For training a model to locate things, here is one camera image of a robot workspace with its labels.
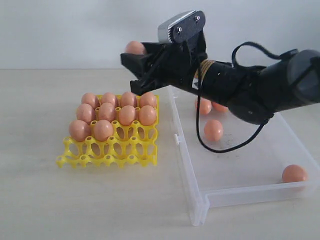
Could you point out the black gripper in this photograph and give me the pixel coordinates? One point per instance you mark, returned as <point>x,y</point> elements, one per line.
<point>176,65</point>

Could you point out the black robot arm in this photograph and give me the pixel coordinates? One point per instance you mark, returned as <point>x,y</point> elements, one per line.
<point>252,93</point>

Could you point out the yellow plastic egg tray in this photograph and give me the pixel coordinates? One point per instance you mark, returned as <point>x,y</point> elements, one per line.
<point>135,143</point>

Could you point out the clear plastic bin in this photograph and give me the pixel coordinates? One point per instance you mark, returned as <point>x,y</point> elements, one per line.
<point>251,174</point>

